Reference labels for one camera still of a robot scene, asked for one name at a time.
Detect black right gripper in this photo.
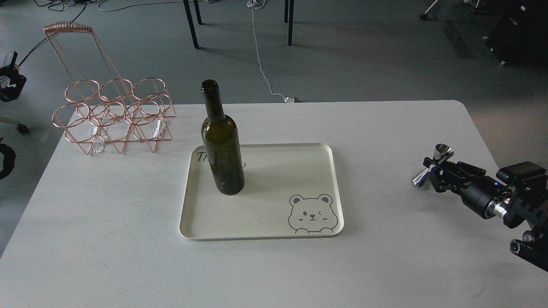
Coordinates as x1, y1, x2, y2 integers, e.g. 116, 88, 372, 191
423, 157, 512, 219

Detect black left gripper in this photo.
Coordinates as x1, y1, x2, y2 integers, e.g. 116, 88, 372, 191
0, 51, 27, 102

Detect steel double jigger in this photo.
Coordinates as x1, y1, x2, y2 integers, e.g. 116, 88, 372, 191
412, 144, 454, 188

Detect dark green wine bottle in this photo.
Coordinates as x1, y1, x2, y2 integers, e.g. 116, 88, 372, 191
200, 79, 245, 195

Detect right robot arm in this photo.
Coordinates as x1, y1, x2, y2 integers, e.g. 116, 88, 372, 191
423, 157, 548, 270

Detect office chair wheel base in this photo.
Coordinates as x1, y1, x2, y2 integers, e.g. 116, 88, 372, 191
0, 116, 30, 134

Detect cream bear serving tray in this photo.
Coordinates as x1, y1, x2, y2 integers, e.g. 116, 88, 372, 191
179, 143, 345, 240

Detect black equipment case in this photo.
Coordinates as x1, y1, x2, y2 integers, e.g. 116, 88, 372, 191
487, 0, 548, 65

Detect black table legs left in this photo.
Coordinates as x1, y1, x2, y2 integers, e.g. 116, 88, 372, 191
183, 0, 203, 50

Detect black table legs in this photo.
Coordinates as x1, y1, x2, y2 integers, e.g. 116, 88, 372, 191
183, 0, 203, 50
284, 0, 295, 46

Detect black table legs right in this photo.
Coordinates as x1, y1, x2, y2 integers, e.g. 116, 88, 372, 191
284, 0, 295, 46

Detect black braided left cable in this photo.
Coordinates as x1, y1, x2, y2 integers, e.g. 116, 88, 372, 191
0, 143, 17, 180

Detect rose gold wire wine rack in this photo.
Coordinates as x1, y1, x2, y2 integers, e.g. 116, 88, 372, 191
43, 21, 177, 155

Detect white floor cable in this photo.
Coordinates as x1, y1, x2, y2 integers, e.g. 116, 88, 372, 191
247, 0, 296, 103

